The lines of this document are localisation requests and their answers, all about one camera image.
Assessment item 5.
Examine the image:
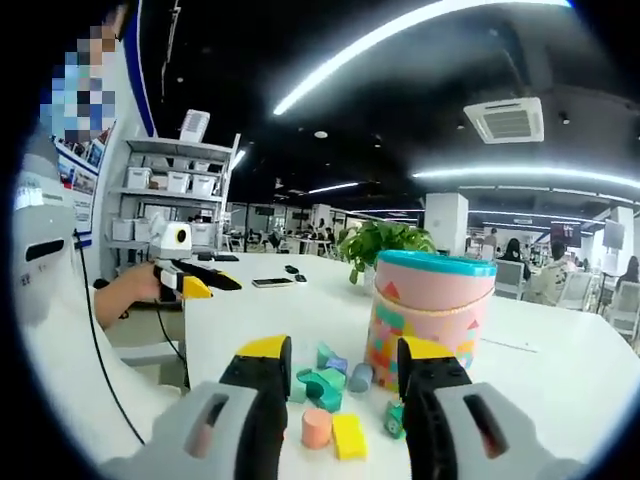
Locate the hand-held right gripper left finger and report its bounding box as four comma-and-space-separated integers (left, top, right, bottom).
97, 333, 293, 480

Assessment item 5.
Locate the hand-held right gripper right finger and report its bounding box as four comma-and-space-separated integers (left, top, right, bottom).
397, 334, 589, 480

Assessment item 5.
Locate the green printed toy cube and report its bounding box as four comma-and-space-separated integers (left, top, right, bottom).
383, 399, 408, 442

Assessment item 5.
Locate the salmon toy cylinder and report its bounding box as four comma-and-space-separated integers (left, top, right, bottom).
300, 407, 334, 450

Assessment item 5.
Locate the teal toy arch block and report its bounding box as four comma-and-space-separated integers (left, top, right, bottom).
298, 368, 329, 407

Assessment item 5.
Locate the grey-blue toy cylinder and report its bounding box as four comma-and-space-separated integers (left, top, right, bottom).
347, 361, 375, 394

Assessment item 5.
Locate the mint toy arch block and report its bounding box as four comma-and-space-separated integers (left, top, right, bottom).
319, 368, 348, 413

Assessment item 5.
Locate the yellow toy block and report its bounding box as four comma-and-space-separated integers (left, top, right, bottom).
331, 413, 369, 462

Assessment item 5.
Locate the purple toy block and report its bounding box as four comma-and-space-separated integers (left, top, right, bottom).
324, 351, 350, 375

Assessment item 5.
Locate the pink toy storage bucket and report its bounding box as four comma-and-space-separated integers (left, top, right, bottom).
363, 249, 499, 394

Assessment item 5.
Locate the row of white storage bins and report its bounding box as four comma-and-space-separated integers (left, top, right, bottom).
112, 167, 221, 244

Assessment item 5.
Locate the person's left hand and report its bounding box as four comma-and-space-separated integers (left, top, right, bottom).
119, 260, 165, 305

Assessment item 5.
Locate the grey metal shelf rack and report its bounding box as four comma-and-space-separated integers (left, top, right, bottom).
104, 133, 241, 281

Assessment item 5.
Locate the white table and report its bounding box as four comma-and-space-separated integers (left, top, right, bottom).
182, 252, 640, 480

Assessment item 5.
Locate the white slatted device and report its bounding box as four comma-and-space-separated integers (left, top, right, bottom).
178, 109, 211, 144

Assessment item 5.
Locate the white chest-worn device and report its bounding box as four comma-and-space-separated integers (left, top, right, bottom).
12, 152, 79, 321

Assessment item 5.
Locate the person in white shirt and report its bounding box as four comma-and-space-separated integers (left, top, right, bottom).
19, 279, 186, 466

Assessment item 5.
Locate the potted green plant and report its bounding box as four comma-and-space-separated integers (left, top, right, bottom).
339, 219, 439, 296

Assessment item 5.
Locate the row of white office chairs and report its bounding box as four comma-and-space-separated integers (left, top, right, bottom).
492, 257, 640, 346

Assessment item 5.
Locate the dark hanging sign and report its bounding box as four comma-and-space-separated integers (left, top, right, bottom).
549, 222, 584, 249

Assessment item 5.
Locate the grey display screen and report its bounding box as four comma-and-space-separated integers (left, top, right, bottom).
602, 219, 626, 251

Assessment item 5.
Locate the thin curved ceiling light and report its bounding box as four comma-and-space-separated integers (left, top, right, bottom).
412, 167, 640, 191

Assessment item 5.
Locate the wide curved ceiling light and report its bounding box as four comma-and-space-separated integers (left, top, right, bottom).
272, 0, 576, 117

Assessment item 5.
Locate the ceiling air conditioner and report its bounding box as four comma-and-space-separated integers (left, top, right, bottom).
462, 97, 545, 145

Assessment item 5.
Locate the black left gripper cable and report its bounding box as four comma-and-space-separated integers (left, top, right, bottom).
155, 299, 191, 389

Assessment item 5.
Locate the wall poster board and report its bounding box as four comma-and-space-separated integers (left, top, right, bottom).
54, 127, 116, 246

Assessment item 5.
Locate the black chest device cable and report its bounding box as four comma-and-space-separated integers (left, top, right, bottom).
72, 229, 147, 445

